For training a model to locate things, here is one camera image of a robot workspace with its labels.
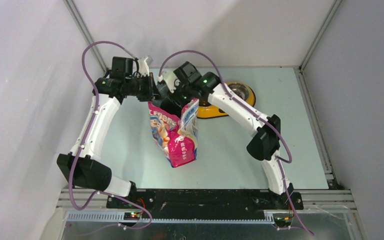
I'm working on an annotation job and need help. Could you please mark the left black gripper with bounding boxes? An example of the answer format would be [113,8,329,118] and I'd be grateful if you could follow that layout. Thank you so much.
[125,72,164,102]

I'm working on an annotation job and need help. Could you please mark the cat food bag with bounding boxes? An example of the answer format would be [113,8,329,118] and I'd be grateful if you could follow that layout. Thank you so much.
[147,98,199,168]

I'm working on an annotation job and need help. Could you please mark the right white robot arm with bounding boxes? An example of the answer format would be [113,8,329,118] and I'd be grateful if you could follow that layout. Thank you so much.
[157,61,291,209]

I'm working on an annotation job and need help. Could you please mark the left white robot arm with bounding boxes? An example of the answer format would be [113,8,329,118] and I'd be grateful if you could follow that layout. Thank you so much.
[56,56,157,208]

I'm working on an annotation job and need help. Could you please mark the yellow double pet bowl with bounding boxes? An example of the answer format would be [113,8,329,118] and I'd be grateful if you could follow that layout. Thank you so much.
[197,81,257,122]

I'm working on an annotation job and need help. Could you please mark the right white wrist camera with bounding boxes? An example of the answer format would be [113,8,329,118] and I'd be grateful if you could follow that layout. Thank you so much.
[157,70,181,94]

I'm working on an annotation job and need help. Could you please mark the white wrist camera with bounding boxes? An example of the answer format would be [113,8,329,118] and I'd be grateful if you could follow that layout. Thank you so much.
[157,70,181,94]
[135,55,153,77]

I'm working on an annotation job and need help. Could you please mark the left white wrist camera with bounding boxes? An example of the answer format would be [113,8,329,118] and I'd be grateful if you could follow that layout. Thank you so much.
[135,55,153,77]

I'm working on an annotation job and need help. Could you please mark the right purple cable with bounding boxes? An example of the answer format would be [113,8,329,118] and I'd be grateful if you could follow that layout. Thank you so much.
[158,49,314,237]

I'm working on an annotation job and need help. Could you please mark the purple cable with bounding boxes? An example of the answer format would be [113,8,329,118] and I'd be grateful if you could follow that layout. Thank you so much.
[67,41,153,231]
[158,49,314,237]

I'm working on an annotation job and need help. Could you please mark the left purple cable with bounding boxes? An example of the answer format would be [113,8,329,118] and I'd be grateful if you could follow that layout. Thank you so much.
[67,41,153,231]

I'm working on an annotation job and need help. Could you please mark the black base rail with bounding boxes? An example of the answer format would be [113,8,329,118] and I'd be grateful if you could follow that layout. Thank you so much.
[106,185,304,221]

